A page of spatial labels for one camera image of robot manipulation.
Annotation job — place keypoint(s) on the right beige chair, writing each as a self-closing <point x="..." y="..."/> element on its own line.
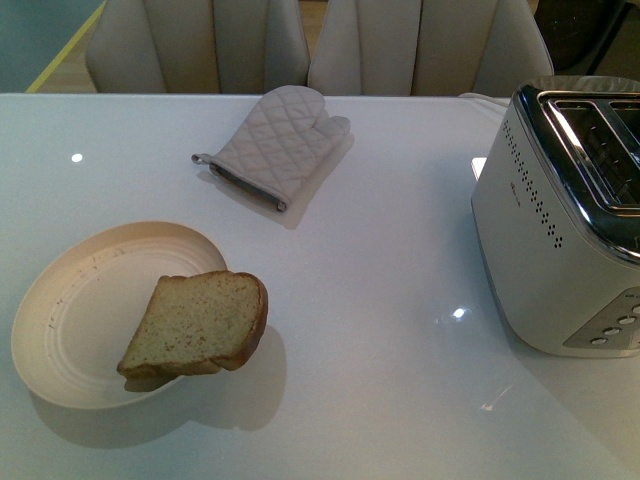
<point x="427" y="48"/>

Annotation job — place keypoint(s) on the beige round plate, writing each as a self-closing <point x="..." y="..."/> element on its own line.
<point x="76" y="320"/>

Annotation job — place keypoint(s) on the white chrome toaster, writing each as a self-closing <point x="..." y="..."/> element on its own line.
<point x="556" y="209"/>

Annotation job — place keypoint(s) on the left beige chair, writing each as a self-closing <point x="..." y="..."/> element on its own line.
<point x="198" y="47"/>

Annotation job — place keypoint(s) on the slice of toast bread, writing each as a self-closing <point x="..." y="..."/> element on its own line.
<point x="197" y="325"/>

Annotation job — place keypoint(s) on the beige chair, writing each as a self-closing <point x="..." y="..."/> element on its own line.
<point x="198" y="47"/>
<point x="427" y="48"/>

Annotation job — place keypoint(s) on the grey quilted oven mitt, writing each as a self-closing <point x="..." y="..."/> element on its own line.
<point x="283" y="140"/>

